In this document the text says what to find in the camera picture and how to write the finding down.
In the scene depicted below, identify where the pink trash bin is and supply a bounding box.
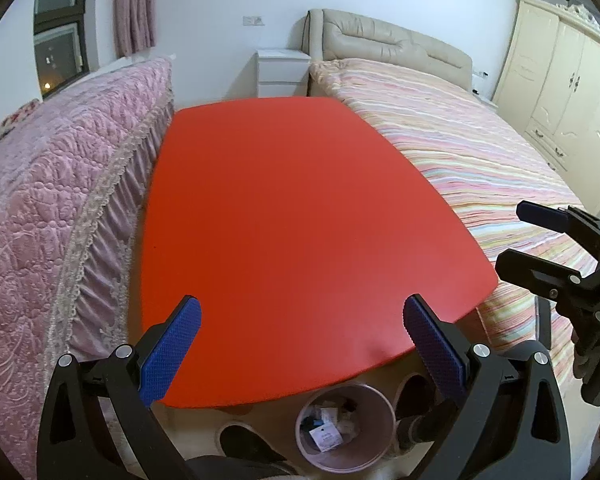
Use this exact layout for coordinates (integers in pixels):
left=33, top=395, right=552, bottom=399
left=294, top=384, right=396, bottom=474

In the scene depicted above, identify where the striped bed mattress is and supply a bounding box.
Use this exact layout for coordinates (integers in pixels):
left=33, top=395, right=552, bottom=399
left=308, top=57, right=600, bottom=391

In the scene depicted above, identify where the black shoe right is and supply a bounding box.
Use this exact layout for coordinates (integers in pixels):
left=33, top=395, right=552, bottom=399
left=393, top=373, right=437, bottom=454

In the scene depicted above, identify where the black shoe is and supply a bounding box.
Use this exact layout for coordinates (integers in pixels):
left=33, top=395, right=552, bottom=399
left=393, top=373, right=437, bottom=454
left=218, top=422, right=286, bottom=464

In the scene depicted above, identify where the cream wardrobe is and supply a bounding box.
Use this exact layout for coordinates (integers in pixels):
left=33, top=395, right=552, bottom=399
left=493, top=0, right=600, bottom=214

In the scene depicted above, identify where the pink quilted bed cover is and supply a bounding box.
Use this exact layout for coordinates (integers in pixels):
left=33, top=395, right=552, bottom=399
left=0, top=58, right=174, bottom=479

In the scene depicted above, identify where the red table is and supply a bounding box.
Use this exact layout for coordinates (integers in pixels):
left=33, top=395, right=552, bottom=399
left=140, top=98, right=498, bottom=408

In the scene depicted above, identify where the beige leather headboard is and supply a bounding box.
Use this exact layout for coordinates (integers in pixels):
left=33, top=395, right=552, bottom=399
left=301, top=9, right=472, bottom=91

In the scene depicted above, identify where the white nightstand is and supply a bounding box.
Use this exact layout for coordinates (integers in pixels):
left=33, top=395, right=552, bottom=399
left=257, top=49, right=311, bottom=98

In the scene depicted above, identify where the dark window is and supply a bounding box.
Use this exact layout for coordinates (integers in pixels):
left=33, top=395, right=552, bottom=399
left=33, top=0, right=90, bottom=99

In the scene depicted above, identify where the pink curtain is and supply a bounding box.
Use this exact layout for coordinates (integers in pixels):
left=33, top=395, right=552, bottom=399
left=114, top=0, right=155, bottom=58

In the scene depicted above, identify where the wall power outlet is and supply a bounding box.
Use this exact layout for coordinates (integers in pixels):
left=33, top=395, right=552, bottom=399
left=242, top=15, right=264, bottom=27

